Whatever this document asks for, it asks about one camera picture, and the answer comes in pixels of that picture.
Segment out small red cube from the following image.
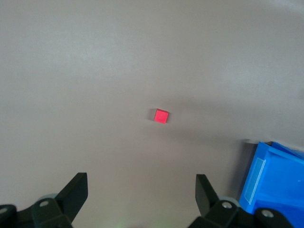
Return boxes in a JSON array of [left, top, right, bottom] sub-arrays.
[[153, 108, 170, 124]]

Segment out blue plastic storage bin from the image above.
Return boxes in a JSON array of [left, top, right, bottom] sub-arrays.
[[238, 141, 304, 228]]

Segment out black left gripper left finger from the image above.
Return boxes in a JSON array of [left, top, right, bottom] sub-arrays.
[[30, 172, 88, 228]]

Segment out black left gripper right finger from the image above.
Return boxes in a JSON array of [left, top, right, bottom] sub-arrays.
[[189, 174, 240, 228]]

